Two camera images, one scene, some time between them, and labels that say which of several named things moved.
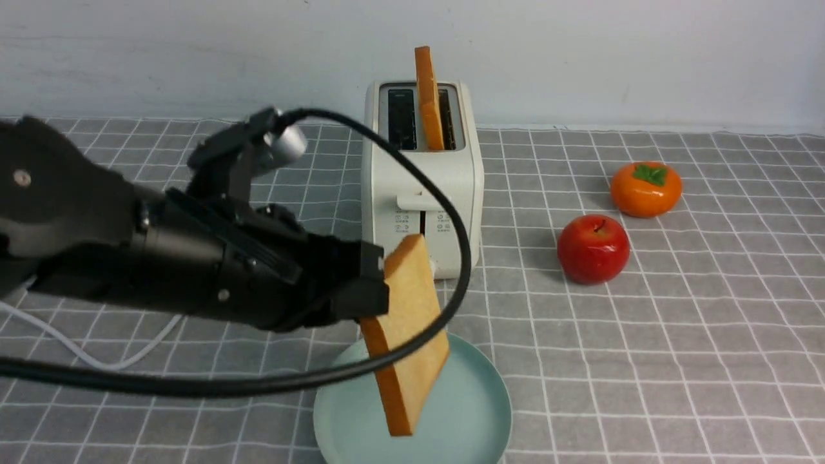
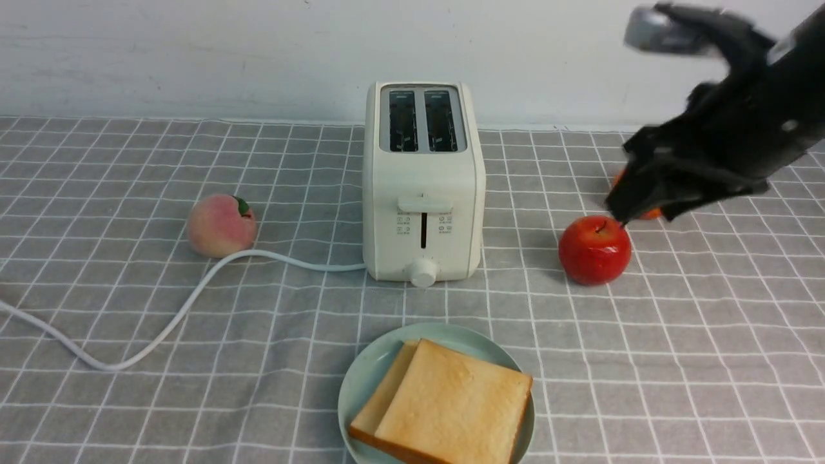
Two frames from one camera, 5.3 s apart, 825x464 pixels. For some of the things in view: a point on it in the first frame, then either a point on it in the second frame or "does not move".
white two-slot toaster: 398,203 does not move
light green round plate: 467,419 to 370,366
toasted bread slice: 430,107 to 456,406
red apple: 593,249 does not move
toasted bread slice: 405,385 to 367,423
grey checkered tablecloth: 646,296 does not move
